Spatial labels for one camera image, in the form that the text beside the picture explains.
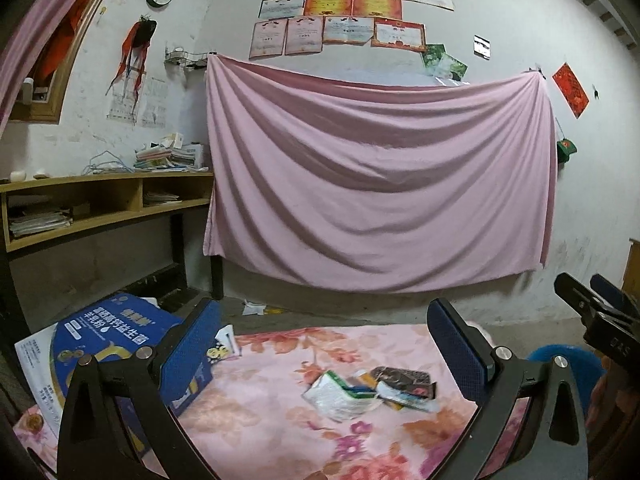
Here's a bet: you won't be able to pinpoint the dark patterned packet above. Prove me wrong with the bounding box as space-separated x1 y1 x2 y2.
370 366 432 387

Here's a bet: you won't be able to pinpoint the orange cloth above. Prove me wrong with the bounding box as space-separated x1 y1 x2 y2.
37 0 86 83

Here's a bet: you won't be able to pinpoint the blue plastic bucket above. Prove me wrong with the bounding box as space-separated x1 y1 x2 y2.
527 342 606 401

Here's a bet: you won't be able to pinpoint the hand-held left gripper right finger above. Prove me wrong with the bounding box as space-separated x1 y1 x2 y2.
426 297 588 480

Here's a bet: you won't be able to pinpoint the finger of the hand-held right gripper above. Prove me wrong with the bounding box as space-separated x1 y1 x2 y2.
590 274 640 318
554 272 626 320

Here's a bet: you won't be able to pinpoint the metal wire wall rack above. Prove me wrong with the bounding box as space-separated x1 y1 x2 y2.
165 47 208 68

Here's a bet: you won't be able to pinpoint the wooden window frame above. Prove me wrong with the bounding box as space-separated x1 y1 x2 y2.
10 0 126 123

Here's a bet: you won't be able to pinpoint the pink window curtain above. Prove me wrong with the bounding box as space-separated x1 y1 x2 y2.
0 0 116 126

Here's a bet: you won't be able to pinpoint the group of wall certificates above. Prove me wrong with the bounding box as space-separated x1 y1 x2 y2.
249 0 456 60

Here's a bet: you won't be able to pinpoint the wooden cabinet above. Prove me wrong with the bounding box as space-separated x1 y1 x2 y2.
622 237 640 291

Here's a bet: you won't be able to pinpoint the pink floral blanket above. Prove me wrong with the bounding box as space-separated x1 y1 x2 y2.
10 324 531 480

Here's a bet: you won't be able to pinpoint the person's right hand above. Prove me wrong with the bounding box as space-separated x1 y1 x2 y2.
589 357 640 431

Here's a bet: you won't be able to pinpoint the yellow cartoon packet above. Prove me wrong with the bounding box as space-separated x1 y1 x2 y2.
207 325 241 361

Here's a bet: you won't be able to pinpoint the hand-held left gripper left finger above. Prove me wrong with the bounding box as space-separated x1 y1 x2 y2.
56 297 223 480

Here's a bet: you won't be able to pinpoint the pink hanging cloth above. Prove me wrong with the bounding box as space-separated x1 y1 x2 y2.
202 54 560 295

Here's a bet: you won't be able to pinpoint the wall calendar sheets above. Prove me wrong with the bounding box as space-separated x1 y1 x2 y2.
106 77 168 128

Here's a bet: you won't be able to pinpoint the white plastic packet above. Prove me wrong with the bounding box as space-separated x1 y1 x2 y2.
302 370 381 423

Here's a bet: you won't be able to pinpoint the pile of papers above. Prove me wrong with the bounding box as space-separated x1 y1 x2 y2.
7 205 91 238
143 191 183 207

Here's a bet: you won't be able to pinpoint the blue cable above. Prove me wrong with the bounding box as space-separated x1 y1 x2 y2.
89 150 133 175

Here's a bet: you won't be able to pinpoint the blue yellow wrapper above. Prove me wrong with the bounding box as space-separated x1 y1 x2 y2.
345 370 381 397

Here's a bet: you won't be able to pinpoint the stack of books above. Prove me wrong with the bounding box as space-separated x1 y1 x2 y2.
134 132 208 170

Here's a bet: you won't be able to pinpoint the red wall poster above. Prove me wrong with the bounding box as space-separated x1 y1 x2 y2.
552 62 590 119

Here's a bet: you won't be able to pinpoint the green nature photo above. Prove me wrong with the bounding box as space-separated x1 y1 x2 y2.
435 54 469 82
421 44 446 70

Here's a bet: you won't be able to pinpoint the colourful packet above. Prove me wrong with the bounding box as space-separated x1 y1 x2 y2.
375 380 441 413

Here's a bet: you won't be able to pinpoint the blue cardboard box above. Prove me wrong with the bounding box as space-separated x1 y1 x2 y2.
14 292 217 461

